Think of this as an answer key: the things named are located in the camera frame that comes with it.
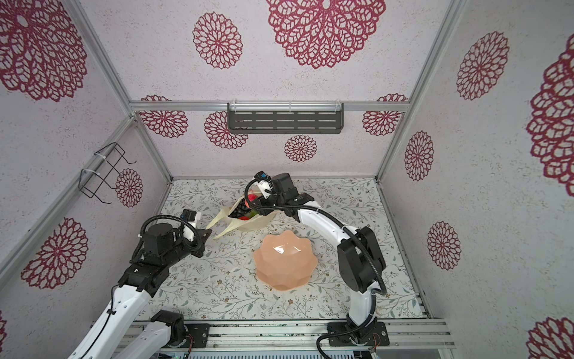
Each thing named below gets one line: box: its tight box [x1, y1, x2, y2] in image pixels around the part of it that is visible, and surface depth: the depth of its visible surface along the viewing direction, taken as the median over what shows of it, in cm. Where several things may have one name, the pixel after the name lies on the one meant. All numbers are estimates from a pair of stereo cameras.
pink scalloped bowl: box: [253, 230, 319, 291], surface depth 91 cm
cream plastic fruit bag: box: [205, 195, 276, 240], surface depth 81 cm
